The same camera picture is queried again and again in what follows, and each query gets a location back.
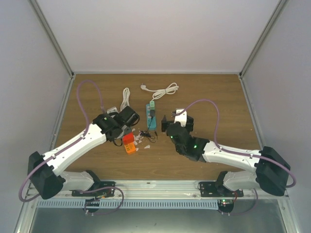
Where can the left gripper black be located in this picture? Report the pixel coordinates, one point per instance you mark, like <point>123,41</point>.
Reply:
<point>128,130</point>

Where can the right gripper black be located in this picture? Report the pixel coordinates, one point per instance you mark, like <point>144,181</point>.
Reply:
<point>165,124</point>

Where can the teal power strip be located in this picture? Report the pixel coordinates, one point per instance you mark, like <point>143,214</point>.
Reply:
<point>151,122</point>

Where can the red charger cube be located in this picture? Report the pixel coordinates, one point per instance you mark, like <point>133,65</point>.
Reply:
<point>128,138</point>

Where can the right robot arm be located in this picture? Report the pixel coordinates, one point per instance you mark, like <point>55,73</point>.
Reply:
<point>264,169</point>

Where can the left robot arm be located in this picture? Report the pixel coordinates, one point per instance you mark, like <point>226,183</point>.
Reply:
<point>48,171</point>

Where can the orange power strip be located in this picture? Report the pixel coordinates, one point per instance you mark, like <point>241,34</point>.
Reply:
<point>130,148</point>

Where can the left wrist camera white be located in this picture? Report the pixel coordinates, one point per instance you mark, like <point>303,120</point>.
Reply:
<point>112,110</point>

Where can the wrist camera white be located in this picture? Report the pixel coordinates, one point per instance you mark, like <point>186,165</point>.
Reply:
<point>112,110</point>
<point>180,116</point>

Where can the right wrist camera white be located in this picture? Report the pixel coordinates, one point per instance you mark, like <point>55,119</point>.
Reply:
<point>180,116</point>

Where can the aluminium front rail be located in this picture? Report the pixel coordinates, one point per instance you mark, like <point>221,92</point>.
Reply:
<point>164,190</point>

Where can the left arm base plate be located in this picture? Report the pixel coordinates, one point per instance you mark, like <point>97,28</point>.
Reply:
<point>104,189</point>

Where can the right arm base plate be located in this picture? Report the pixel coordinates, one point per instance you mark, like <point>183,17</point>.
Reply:
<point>210,189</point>

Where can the grey slotted cable duct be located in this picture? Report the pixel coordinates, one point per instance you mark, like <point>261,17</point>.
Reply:
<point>130,204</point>

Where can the left aluminium frame post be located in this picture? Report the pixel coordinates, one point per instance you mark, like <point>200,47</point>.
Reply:
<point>43,21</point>

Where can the aluminium frame post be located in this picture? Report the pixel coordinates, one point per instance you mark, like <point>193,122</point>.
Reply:
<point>268,27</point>
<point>43,21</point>

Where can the right aluminium frame post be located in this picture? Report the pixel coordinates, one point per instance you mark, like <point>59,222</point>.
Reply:
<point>268,27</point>

